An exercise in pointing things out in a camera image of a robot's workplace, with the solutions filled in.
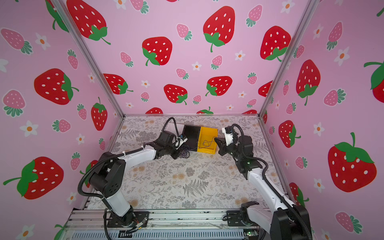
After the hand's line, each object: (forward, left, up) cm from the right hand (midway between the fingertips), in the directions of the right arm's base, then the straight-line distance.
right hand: (214, 140), depth 78 cm
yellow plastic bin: (+22, +3, -23) cm, 32 cm away
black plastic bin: (+21, +15, -21) cm, 33 cm away
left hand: (+3, +19, -17) cm, 25 cm away
